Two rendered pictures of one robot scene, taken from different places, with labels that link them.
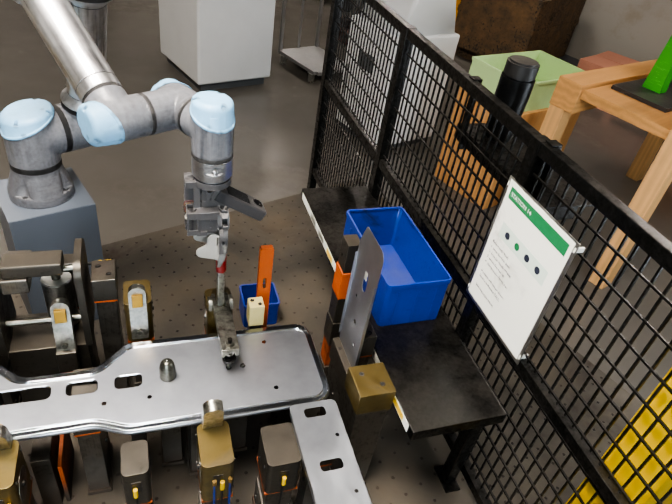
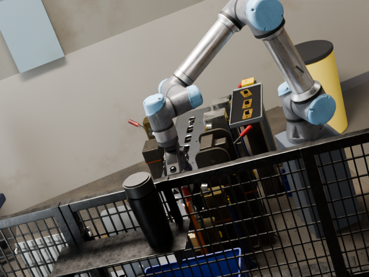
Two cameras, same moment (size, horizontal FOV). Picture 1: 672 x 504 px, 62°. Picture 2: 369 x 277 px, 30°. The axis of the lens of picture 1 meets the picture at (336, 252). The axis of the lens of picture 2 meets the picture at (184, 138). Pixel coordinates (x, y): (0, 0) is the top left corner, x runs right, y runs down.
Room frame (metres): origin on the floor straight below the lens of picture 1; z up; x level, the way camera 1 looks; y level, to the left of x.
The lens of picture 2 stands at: (2.25, -1.40, 2.31)
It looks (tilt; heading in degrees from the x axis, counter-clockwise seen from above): 24 degrees down; 128
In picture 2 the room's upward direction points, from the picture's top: 20 degrees counter-clockwise
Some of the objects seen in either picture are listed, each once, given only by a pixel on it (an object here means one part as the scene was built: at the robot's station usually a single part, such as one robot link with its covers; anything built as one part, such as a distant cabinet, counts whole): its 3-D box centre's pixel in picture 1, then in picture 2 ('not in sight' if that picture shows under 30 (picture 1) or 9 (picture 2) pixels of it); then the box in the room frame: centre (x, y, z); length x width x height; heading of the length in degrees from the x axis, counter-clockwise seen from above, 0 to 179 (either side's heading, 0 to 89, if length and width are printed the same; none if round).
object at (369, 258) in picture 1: (358, 301); (134, 250); (0.87, -0.07, 1.17); 0.12 x 0.01 x 0.34; 23
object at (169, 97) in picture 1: (173, 108); (183, 99); (0.95, 0.35, 1.49); 0.11 x 0.11 x 0.08; 51
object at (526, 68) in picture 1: (510, 100); (148, 210); (1.24, -0.32, 1.52); 0.07 x 0.07 x 0.18
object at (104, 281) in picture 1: (112, 336); (232, 214); (0.88, 0.49, 0.91); 0.07 x 0.05 x 0.42; 23
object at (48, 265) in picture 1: (52, 335); (228, 191); (0.82, 0.60, 0.95); 0.18 x 0.13 x 0.49; 113
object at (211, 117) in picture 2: not in sight; (229, 151); (0.63, 0.98, 0.90); 0.13 x 0.08 x 0.41; 23
